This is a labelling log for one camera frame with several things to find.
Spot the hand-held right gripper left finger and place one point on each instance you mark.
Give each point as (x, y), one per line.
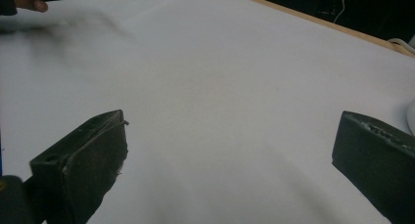
(84, 165)

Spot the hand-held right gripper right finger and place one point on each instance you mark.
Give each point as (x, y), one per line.
(378, 158)

